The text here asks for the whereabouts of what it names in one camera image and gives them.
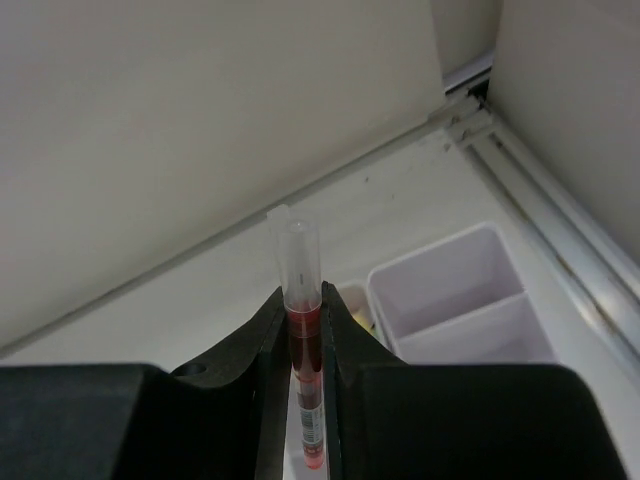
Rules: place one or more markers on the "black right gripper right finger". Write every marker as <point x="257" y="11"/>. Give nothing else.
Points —
<point x="386" y="419"/>

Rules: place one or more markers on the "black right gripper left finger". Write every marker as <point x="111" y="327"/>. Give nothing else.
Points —
<point x="221" y="415"/>

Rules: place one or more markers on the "red gel pen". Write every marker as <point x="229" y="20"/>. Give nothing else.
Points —
<point x="296" y="244"/>

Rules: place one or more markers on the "white divided organizer left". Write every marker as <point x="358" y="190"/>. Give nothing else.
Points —
<point x="354" y="296"/>

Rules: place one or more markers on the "white divided organizer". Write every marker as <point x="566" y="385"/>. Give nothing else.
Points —
<point x="354" y="296"/>
<point x="460" y="300"/>

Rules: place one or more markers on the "white divided organizer right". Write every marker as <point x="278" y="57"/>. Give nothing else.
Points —
<point x="460" y="300"/>

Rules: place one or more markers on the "aluminium frame rail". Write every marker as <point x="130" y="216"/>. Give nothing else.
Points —
<point x="598" y="276"/>

